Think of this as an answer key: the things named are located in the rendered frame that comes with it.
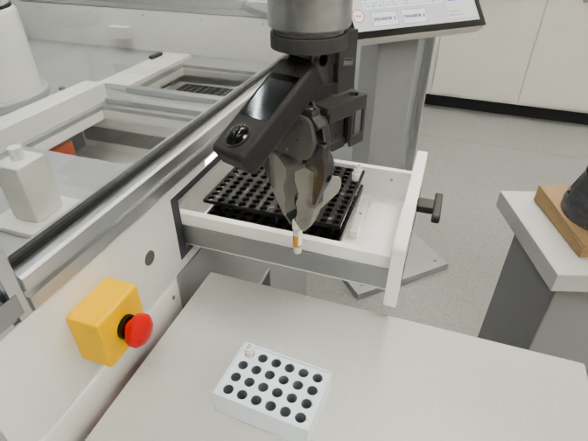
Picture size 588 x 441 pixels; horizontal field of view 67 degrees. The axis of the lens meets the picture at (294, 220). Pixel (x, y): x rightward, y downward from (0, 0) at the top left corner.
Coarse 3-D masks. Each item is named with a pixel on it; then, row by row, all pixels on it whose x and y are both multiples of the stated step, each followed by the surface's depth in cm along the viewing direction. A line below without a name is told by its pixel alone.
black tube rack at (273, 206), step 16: (240, 176) 76; (256, 176) 77; (224, 192) 71; (240, 192) 72; (256, 192) 71; (272, 192) 71; (224, 208) 73; (240, 208) 68; (256, 208) 67; (272, 208) 67; (320, 208) 68; (352, 208) 73; (272, 224) 69; (288, 224) 69; (320, 224) 65; (336, 224) 69; (336, 240) 66
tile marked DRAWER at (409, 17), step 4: (412, 8) 138; (416, 8) 139; (420, 8) 139; (424, 8) 140; (404, 12) 137; (408, 12) 137; (412, 12) 138; (416, 12) 138; (420, 12) 139; (424, 12) 139; (404, 16) 137; (408, 16) 137; (412, 16) 138; (416, 16) 138; (420, 16) 139; (424, 16) 139; (404, 20) 136; (408, 20) 137; (412, 20) 137; (416, 20) 138; (420, 20) 138; (424, 20) 139; (428, 20) 139
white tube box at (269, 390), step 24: (240, 360) 57; (264, 360) 59; (288, 360) 57; (240, 384) 54; (264, 384) 55; (288, 384) 54; (312, 384) 54; (216, 408) 55; (240, 408) 52; (264, 408) 52; (288, 408) 52; (312, 408) 52; (288, 432) 51; (312, 432) 52
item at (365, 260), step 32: (192, 192) 73; (384, 192) 81; (192, 224) 68; (224, 224) 66; (256, 224) 65; (384, 224) 75; (256, 256) 67; (288, 256) 65; (320, 256) 63; (352, 256) 61; (384, 256) 59; (384, 288) 62
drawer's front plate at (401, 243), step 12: (420, 156) 76; (420, 168) 72; (420, 180) 69; (408, 192) 66; (408, 204) 63; (408, 216) 61; (408, 228) 58; (396, 240) 56; (408, 240) 57; (396, 252) 56; (396, 264) 57; (396, 276) 58; (396, 288) 59; (384, 300) 61; (396, 300) 60
